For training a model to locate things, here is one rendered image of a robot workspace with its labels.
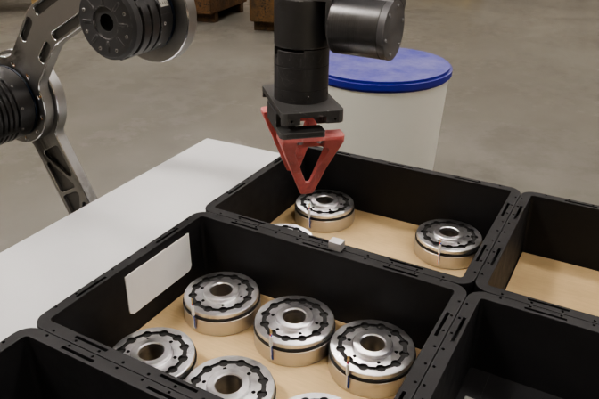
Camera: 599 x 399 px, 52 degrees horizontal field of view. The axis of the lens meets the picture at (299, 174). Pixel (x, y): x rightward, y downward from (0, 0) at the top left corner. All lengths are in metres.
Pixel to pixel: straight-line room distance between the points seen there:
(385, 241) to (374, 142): 1.39
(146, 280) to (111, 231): 0.54
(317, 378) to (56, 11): 1.01
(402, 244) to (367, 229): 0.07
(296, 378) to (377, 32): 0.42
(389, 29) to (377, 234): 0.52
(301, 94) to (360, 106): 1.72
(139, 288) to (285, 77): 0.36
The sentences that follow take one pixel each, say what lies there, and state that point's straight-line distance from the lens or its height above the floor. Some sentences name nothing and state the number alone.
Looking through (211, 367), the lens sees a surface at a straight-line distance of 0.75.
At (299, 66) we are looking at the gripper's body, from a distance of 0.62.
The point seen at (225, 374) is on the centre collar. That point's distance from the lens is 0.73.
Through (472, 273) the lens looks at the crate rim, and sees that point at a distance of 0.79.
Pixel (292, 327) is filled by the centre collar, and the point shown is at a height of 0.87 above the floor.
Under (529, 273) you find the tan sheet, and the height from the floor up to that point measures 0.83.
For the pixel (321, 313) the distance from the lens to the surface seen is 0.82.
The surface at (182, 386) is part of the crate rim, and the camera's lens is 0.63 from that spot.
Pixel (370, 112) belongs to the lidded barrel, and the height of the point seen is 0.59.
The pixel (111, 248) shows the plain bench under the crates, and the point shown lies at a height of 0.70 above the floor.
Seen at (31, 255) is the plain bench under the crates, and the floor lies 0.70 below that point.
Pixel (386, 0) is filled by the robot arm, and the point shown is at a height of 1.26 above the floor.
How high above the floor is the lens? 1.36
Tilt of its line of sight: 25 degrees down
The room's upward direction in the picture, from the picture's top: straight up
